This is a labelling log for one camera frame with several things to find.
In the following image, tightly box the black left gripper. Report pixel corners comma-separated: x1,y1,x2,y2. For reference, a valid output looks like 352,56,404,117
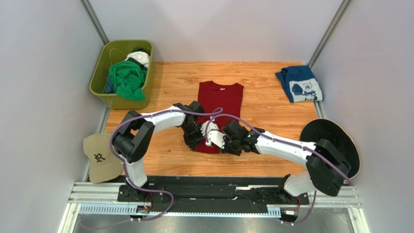
181,123,207,152

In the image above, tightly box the dark red t-shirt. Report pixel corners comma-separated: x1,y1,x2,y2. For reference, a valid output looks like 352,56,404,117
196,81,244,154

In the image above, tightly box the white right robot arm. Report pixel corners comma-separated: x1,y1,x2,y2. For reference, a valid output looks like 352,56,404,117
222,118,361,197

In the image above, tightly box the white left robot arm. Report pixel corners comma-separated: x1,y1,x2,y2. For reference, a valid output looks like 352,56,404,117
109,101,205,192

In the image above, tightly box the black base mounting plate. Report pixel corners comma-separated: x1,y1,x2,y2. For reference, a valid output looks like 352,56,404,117
117,176,310,214

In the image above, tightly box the black wide-brim hat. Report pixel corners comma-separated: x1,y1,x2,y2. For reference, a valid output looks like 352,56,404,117
299,118,360,179

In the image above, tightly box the folded blue printed t-shirt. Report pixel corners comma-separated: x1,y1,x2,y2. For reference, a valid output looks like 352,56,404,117
275,65,324,103

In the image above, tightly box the green t-shirt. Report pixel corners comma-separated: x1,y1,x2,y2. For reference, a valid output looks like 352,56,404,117
108,61,147,101

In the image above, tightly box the white garment in basket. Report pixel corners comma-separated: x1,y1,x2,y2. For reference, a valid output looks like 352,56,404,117
125,51,150,68

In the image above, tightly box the beige bucket hat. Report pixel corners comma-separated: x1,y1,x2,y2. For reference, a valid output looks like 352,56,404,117
83,133,123,183

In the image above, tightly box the dark blue garment in basket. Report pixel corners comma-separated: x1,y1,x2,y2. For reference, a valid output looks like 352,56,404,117
104,77,116,94

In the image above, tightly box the green plastic laundry basket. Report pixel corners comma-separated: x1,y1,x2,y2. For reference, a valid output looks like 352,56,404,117
89,40,155,109

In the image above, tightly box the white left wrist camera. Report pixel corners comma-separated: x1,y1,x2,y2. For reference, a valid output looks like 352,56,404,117
201,121,219,137

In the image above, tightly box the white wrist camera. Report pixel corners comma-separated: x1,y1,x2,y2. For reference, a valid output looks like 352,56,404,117
201,121,219,137
206,130,226,149

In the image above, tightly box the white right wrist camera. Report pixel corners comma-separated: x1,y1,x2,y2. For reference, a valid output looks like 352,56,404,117
206,130,226,149

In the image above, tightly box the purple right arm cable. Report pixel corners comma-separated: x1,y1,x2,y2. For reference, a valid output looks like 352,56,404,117
204,114,353,225

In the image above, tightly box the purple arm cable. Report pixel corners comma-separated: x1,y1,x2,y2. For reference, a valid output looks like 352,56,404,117
204,114,353,225
108,107,224,222

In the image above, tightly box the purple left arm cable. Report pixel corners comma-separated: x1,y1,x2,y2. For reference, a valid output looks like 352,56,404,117
108,107,224,222

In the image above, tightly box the aluminium frame rail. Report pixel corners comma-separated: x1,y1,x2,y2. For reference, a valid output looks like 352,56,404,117
58,176,370,233

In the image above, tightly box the left aluminium corner post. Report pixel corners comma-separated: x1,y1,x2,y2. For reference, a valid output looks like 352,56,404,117
80,0,109,45

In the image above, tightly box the aluminium corner post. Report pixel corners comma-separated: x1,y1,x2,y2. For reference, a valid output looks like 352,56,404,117
80,0,109,45
308,0,353,69

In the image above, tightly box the right aluminium corner post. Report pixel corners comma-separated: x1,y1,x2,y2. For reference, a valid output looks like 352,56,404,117
308,0,353,69

